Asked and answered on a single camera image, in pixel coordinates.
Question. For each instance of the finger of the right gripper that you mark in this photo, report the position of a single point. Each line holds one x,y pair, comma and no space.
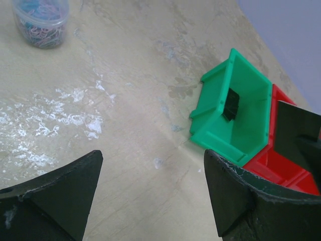
309,147

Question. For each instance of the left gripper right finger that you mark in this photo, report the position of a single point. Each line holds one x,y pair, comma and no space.
248,207

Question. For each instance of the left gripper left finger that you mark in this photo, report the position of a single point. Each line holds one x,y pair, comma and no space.
53,206

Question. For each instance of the black card holder in bin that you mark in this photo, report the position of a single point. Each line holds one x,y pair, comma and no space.
231,105

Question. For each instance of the right red plastic bin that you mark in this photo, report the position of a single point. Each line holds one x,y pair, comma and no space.
302,182

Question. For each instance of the red plastic bin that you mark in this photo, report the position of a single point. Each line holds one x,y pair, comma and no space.
302,182
268,163

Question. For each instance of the middle red plastic bin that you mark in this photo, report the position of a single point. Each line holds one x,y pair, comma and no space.
268,163

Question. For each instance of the green plastic bin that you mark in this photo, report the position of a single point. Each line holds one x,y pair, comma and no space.
241,139

